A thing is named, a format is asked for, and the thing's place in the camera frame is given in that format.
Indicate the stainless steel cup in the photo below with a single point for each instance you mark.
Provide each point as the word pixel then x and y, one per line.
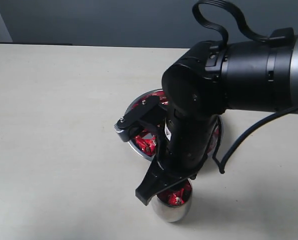
pixel 168 213

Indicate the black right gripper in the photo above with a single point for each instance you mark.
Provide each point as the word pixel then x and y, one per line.
pixel 167 170

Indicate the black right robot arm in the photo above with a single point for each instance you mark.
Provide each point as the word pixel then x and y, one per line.
pixel 202 85

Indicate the round stainless steel plate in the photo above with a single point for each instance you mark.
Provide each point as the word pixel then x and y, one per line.
pixel 213 141

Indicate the red candy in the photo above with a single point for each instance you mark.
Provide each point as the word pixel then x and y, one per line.
pixel 146 145
pixel 176 198

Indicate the red wrapped candy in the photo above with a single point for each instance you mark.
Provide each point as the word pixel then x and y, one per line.
pixel 146 145

